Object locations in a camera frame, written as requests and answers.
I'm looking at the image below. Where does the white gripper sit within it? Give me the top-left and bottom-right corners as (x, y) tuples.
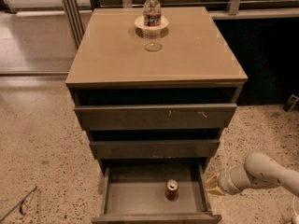
(206, 165), (249, 196)

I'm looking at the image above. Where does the red coke can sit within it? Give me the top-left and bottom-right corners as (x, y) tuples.
(164, 179), (179, 201)

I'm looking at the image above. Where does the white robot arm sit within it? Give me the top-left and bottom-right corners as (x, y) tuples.
(206, 152), (299, 197)

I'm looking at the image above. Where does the grey open bottom drawer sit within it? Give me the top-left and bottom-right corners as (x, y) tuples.
(92, 161), (221, 224)

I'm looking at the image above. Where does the grey top drawer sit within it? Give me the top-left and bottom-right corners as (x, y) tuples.
(75, 104), (236, 131)

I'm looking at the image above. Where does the grey drawer cabinet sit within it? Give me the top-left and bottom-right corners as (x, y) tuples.
(64, 7), (249, 224)

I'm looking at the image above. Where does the grey middle drawer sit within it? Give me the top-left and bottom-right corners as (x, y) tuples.
(90, 139), (220, 160)

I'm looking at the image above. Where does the small dark floor device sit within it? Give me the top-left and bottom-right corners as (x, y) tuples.
(283, 94), (299, 112)

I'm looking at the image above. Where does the white small plate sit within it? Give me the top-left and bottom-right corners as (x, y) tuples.
(135, 16), (169, 31)

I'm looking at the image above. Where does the clear plastic water bottle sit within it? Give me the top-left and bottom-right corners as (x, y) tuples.
(142, 0), (163, 52)

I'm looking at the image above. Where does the metal rod on floor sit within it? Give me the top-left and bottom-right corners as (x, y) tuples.
(0, 186), (37, 222)

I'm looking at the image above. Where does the white cable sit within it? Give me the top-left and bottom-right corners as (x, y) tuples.
(291, 194), (299, 224)

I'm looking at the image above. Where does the metal railing frame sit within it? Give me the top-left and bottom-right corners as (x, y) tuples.
(61, 0), (299, 46)

